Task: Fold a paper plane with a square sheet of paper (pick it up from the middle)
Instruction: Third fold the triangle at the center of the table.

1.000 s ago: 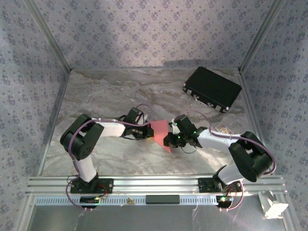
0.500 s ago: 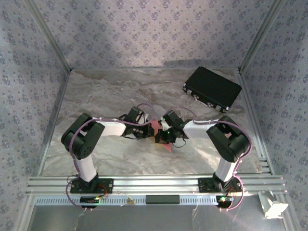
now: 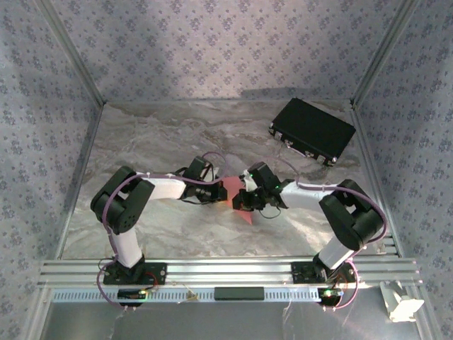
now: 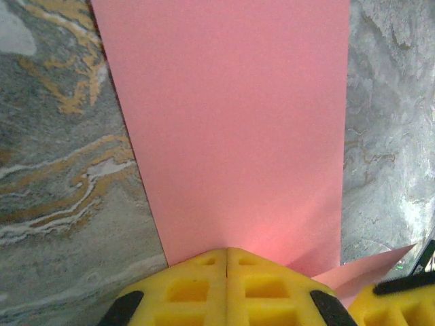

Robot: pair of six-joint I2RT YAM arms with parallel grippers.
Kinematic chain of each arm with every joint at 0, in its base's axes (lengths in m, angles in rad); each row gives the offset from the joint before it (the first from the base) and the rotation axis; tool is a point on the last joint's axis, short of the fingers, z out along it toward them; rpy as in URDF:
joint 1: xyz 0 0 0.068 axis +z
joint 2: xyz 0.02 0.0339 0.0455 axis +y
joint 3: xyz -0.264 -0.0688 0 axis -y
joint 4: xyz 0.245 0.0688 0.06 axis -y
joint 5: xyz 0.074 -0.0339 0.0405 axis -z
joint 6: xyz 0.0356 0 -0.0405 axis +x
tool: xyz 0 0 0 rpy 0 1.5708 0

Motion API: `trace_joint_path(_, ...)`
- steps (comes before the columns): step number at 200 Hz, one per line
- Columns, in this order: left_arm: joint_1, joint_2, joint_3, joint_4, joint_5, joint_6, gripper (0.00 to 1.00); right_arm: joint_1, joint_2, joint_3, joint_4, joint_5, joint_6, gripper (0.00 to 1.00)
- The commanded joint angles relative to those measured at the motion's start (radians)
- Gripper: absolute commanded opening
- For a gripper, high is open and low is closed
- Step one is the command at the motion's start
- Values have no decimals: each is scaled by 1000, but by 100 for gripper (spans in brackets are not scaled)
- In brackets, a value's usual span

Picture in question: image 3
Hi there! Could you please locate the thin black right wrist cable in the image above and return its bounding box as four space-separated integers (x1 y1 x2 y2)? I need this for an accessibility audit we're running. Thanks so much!
257 206 283 221

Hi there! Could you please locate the black hard case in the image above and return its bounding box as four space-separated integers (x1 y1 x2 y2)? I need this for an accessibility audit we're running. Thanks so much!
268 97 357 167

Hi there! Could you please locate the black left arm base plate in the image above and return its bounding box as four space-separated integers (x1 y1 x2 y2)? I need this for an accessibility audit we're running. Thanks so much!
102 262 168 286

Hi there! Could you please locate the aluminium frame post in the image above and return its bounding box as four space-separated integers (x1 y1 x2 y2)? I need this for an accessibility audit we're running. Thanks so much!
37 0 108 106
350 0 424 107

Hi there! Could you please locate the aluminium side rail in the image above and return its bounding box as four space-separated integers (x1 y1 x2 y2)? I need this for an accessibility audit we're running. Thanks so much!
55 102 107 261
350 104 403 258

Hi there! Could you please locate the slotted grey cable duct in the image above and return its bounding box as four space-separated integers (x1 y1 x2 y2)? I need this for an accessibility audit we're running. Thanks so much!
51 287 323 303

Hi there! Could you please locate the small circuit board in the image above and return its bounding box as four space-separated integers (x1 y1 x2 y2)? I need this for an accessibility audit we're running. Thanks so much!
117 288 148 302
317 287 345 306

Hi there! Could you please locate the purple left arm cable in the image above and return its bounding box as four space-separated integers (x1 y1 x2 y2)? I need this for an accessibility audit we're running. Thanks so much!
97 151 231 312

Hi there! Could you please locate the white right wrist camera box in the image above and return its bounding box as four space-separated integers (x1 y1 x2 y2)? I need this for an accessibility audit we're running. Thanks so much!
241 169 258 193

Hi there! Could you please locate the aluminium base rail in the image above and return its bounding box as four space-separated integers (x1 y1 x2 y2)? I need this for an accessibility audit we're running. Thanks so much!
38 257 424 288

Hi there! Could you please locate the white plastic bracket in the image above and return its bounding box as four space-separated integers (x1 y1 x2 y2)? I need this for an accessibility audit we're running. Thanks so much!
379 280 425 323

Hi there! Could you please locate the black rectangular bar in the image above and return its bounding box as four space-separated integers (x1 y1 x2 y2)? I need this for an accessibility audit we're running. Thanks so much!
214 287 265 302

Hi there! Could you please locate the pink paper sheet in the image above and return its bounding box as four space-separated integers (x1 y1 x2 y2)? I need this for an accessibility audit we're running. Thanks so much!
221 176 256 226

